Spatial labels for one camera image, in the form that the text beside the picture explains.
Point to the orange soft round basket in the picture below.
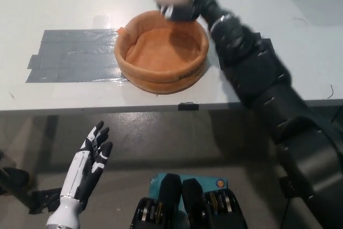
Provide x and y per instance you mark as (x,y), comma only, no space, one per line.
(160,52)

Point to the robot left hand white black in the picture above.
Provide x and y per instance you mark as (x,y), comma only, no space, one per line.
(80,171)

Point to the grey duct tape patch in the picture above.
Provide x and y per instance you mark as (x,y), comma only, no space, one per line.
(75,56)

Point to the robot body black teal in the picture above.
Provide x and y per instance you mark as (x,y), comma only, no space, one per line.
(187,205)

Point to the black tape square patch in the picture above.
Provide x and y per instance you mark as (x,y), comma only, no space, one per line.
(220,62)

